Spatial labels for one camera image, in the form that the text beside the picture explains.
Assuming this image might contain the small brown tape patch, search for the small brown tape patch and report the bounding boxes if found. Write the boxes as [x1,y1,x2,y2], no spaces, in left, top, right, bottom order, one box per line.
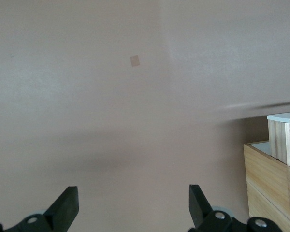
[130,55,141,68]

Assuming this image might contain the white-fronted drawer with handle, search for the white-fronted drawer with handle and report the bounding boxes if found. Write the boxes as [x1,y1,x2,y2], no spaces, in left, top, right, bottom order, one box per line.
[266,111,290,168]

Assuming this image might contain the light wooden drawer cabinet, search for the light wooden drawer cabinet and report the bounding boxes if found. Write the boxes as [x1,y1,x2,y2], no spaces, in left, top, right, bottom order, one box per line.
[243,141,290,232]

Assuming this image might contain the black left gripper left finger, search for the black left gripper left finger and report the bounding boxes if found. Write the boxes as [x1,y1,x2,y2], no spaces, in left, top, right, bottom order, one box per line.
[0,186,80,232]

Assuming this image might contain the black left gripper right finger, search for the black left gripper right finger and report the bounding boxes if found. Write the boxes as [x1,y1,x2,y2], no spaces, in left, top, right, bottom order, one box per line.
[188,184,284,232]

